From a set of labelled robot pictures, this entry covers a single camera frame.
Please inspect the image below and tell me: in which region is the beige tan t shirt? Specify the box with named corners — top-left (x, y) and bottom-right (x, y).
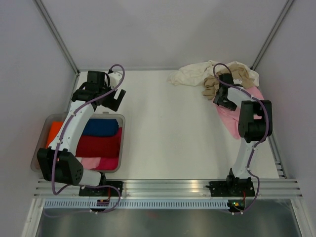
top-left (202, 64), bottom-right (254, 100)

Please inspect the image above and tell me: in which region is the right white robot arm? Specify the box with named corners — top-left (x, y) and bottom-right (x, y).
top-left (213, 73), bottom-right (273, 195)

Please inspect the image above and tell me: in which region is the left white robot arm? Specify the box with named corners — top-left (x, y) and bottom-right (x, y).
top-left (37, 67), bottom-right (126, 196)

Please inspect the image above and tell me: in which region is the blue rolled t shirt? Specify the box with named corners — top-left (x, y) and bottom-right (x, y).
top-left (82, 118), bottom-right (119, 137)

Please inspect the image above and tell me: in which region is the cream white t shirt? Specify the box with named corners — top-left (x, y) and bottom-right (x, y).
top-left (167, 60), bottom-right (259, 87)

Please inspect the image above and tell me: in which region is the grey plastic bin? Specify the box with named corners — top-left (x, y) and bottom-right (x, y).
top-left (31, 113), bottom-right (125, 173)

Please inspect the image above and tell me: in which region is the dark red rolled t shirt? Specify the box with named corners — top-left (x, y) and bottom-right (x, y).
top-left (76, 128), bottom-right (122, 158)

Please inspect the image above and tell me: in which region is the orange rolled t shirt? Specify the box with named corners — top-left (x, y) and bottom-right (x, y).
top-left (45, 121), bottom-right (63, 148)

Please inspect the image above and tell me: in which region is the magenta rolled t shirt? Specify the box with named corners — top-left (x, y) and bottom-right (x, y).
top-left (95, 157), bottom-right (119, 171)

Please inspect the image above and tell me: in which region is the light pink rolled t shirt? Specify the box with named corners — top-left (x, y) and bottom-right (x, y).
top-left (80, 157), bottom-right (101, 169)

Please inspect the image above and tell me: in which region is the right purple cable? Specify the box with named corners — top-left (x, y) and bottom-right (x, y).
top-left (212, 63), bottom-right (270, 215)

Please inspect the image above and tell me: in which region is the purple cable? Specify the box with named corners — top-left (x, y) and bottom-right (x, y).
top-left (212, 63), bottom-right (270, 215)
top-left (50, 64), bottom-right (125, 214)

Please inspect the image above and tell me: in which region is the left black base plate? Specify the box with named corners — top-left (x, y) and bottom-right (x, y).
top-left (79, 180), bottom-right (124, 197)

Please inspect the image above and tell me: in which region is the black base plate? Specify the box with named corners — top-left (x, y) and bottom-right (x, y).
top-left (205, 181), bottom-right (255, 197)
top-left (79, 180), bottom-right (124, 197)

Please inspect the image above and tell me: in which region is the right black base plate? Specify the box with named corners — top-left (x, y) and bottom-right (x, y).
top-left (205, 181), bottom-right (255, 197)

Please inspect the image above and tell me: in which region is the left aluminium frame post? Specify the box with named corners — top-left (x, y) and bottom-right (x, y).
top-left (33, 0), bottom-right (79, 76)

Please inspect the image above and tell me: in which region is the aluminium frame post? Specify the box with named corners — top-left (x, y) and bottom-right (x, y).
top-left (33, 0), bottom-right (79, 76)
top-left (250, 0), bottom-right (296, 71)

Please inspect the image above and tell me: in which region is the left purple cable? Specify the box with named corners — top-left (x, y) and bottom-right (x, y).
top-left (50, 64), bottom-right (125, 214)

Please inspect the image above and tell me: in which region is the right aluminium frame post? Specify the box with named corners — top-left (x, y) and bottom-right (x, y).
top-left (250, 0), bottom-right (296, 71)

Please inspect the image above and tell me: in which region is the white slotted cable duct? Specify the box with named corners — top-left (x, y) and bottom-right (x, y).
top-left (44, 199), bottom-right (229, 209)

